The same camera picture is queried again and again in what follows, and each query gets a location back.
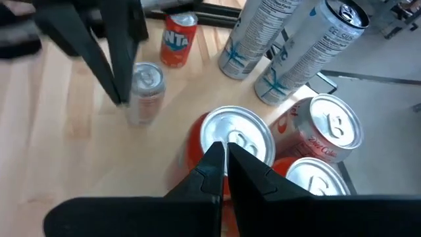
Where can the white blue Celsius can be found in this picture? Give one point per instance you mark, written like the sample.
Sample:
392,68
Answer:
309,56

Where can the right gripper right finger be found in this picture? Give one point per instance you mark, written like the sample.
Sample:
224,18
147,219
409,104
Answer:
312,217

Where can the red Fanta can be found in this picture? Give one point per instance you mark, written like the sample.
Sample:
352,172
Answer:
230,131
177,42
312,179

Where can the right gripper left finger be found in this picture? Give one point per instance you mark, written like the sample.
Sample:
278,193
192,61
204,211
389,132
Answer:
148,217

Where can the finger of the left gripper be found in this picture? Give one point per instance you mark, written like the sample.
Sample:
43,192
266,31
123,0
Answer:
79,36
123,49

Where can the tall can black lid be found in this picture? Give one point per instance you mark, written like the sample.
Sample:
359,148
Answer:
256,36

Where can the silver Diet Coke can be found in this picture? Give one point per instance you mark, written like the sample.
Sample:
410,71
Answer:
329,128
146,89

